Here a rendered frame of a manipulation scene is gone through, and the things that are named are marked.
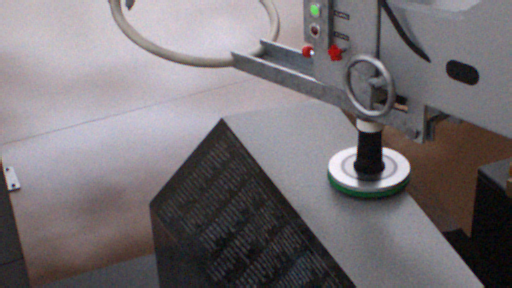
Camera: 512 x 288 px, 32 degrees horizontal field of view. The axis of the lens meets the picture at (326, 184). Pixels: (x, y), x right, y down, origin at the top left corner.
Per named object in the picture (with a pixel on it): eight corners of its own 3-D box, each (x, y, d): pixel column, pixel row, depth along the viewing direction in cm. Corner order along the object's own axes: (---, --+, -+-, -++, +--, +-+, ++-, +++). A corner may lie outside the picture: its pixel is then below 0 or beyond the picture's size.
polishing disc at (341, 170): (313, 177, 226) (313, 173, 225) (353, 142, 241) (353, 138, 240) (386, 200, 217) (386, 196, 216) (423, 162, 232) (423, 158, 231)
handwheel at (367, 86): (417, 113, 199) (421, 53, 191) (389, 129, 193) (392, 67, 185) (367, 93, 208) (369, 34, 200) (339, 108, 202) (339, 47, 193)
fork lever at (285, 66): (471, 118, 211) (472, 99, 208) (422, 148, 199) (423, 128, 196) (272, 50, 251) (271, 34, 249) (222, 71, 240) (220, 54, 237)
